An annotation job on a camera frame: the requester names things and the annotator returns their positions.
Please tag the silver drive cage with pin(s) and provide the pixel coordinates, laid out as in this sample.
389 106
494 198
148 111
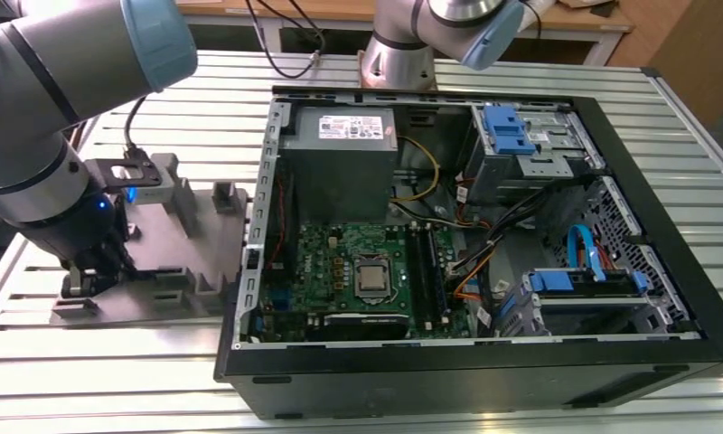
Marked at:
554 167

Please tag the black graphics card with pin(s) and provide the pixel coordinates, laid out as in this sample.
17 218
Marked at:
368 327

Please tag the wooden desk white frame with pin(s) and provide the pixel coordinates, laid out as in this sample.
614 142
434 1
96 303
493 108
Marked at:
578 20

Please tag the wooden cabinet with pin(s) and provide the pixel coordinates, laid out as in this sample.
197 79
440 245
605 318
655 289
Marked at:
699 45

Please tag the grey power supply unit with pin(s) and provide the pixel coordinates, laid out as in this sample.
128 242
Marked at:
337 172

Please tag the silver disk bay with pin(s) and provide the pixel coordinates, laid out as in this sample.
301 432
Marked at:
597 305

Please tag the grey parts rack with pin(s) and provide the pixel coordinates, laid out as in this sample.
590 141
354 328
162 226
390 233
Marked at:
174 253

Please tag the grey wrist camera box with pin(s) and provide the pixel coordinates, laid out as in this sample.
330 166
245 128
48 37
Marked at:
126 172

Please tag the green motherboard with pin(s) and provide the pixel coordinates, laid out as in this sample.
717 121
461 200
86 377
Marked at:
332 253

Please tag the blue drive bay latch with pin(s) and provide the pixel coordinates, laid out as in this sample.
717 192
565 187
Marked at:
506 131

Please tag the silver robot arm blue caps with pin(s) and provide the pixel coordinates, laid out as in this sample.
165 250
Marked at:
36 68

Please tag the silver CPU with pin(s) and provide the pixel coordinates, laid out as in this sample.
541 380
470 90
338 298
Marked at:
373 276

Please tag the CPU socket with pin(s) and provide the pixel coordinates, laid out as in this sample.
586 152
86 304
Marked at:
373 260

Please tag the hard disk in blue carrier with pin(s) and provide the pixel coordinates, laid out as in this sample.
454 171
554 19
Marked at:
551 281

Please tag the black PC case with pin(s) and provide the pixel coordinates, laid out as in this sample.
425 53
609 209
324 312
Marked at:
397 389

